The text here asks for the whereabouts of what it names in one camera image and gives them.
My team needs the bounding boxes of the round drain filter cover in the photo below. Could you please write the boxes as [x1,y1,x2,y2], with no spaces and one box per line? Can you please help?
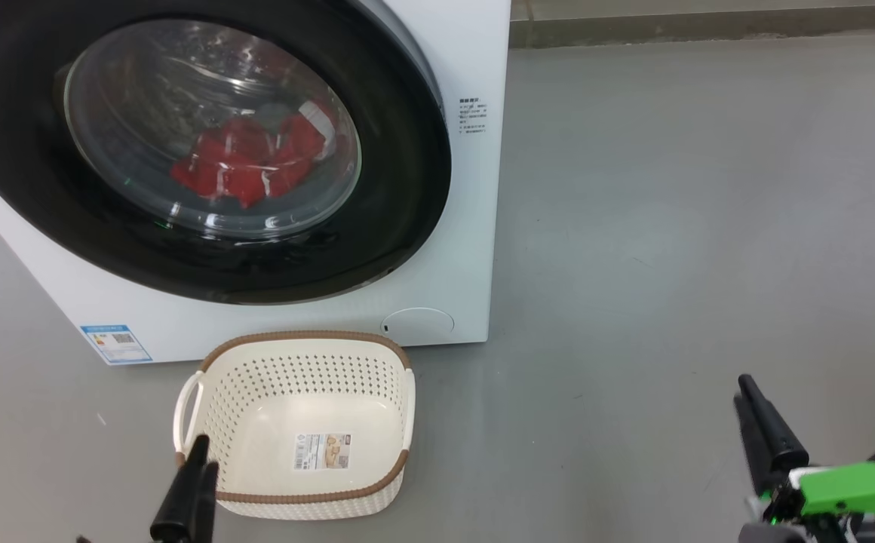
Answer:
[381,308,455,344]

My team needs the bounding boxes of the cream basket with brown rim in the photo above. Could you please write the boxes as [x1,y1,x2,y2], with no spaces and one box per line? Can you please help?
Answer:
[173,330,416,521]

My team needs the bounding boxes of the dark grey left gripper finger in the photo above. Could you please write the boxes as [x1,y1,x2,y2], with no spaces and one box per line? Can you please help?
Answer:
[151,436,210,542]
[198,463,220,543]

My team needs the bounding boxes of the small printed text sticker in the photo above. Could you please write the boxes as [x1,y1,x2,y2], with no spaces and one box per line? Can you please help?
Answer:
[459,97,488,135]

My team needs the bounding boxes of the red garment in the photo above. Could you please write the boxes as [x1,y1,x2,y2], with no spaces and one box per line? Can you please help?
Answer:
[170,102,338,210]

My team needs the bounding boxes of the black-rimmed glass washer door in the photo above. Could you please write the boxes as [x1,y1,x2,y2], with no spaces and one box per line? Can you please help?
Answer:
[0,0,452,305]

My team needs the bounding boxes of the white front-load washing machine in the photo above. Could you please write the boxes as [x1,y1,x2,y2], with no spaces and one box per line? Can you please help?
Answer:
[0,0,512,367]

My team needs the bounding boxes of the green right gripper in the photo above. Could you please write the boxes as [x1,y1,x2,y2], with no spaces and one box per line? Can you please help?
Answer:
[734,375,875,543]

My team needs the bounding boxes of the printed product label with barcode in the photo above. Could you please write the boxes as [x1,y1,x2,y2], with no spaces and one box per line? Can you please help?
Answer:
[293,433,353,472]

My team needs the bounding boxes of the blue energy label sticker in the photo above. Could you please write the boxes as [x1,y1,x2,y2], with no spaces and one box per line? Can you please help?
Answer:
[81,324,153,366]

